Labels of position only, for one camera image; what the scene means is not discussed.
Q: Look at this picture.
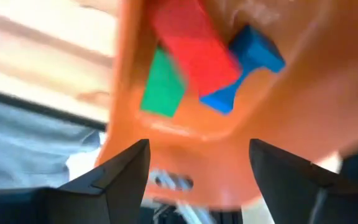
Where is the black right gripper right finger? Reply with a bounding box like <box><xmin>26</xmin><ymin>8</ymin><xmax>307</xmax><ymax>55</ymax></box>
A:
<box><xmin>249</xmin><ymin>138</ymin><xmax>358</xmax><ymax>224</ymax></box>

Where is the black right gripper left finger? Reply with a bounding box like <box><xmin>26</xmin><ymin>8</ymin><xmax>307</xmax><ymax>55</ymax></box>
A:
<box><xmin>0</xmin><ymin>138</ymin><xmax>151</xmax><ymax>224</ymax></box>

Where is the large green block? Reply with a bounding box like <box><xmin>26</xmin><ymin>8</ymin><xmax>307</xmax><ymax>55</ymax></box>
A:
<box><xmin>140</xmin><ymin>46</ymin><xmax>186</xmax><ymax>118</ymax></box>

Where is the blue arch block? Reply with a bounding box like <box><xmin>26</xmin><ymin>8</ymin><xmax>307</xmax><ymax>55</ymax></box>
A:
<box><xmin>199</xmin><ymin>24</ymin><xmax>286</xmax><ymax>115</ymax></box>

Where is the red triangular block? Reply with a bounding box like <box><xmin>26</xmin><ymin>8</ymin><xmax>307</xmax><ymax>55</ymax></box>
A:
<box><xmin>149</xmin><ymin>0</ymin><xmax>242</xmax><ymax>97</ymax></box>

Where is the orange plastic bin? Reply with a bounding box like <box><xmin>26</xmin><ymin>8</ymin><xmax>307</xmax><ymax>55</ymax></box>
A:
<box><xmin>94</xmin><ymin>0</ymin><xmax>358</xmax><ymax>212</ymax></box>

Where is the black metal table frame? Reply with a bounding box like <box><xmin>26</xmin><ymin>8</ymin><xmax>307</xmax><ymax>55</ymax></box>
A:
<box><xmin>0</xmin><ymin>86</ymin><xmax>108</xmax><ymax>131</ymax></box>

